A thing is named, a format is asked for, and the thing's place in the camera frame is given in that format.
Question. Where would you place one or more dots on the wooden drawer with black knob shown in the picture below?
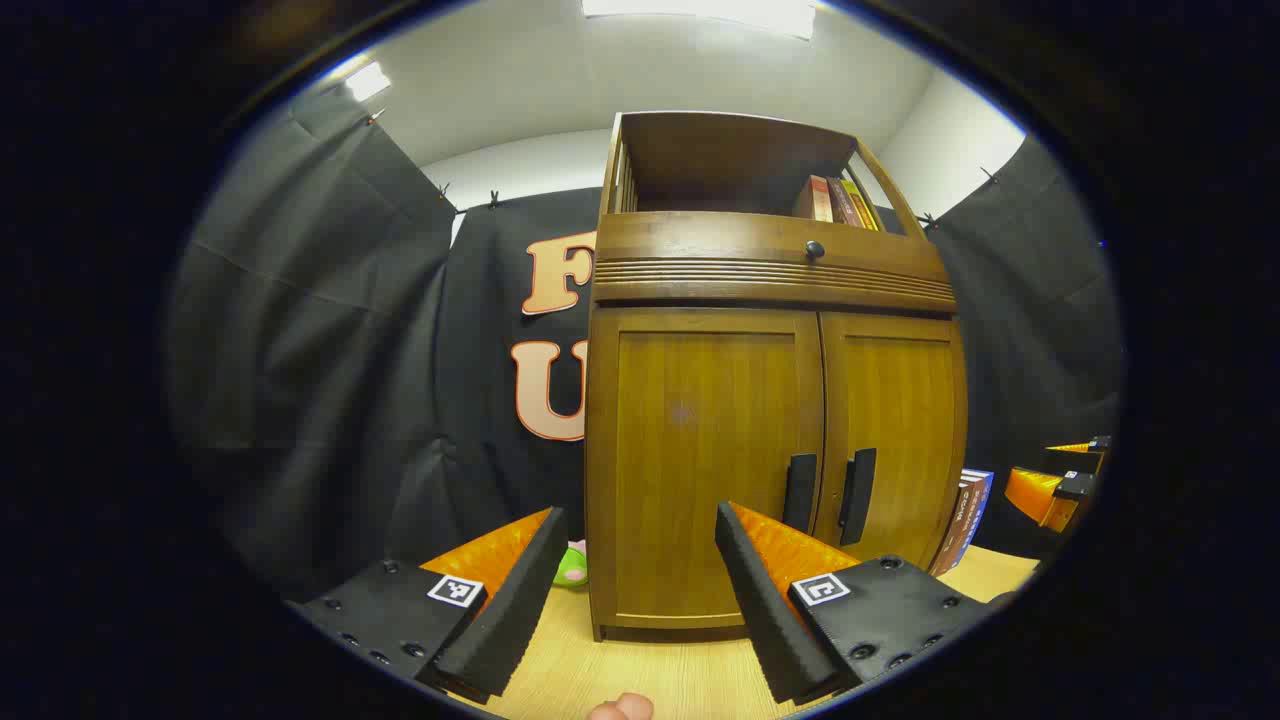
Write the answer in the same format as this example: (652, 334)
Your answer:
(700, 245)

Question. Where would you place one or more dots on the large ceiling light panel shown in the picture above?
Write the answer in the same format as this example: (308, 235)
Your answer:
(700, 10)

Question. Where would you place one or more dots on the yellow book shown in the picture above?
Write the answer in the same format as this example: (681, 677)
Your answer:
(862, 207)

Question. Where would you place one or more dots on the black backdrop cloth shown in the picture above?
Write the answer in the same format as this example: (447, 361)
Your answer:
(330, 350)

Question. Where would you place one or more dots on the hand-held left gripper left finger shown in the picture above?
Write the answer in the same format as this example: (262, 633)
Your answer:
(515, 610)

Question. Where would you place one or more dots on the red-brown book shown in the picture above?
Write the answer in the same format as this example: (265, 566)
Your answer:
(812, 198)

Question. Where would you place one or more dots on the maroon book with white lettering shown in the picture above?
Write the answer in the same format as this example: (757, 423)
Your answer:
(955, 525)

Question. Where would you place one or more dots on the small ceiling light panel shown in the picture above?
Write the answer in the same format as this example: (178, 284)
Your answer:
(367, 80)

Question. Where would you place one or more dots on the blue and white book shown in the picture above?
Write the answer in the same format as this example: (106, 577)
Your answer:
(980, 500)

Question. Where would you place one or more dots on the wooden shoe cabinet door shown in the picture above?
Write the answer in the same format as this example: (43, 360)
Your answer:
(900, 400)
(690, 450)

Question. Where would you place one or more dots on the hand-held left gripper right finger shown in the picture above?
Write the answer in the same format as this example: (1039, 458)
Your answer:
(765, 610)

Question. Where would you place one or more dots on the green plush toy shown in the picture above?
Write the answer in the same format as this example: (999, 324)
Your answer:
(575, 570)

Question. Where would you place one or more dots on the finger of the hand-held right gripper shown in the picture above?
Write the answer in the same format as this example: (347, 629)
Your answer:
(1085, 452)
(1030, 495)

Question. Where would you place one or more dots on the wooden double-door shoe cabinet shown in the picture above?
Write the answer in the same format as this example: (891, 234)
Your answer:
(730, 160)

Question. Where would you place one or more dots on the dark maroon book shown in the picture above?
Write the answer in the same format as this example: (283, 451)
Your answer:
(845, 202)

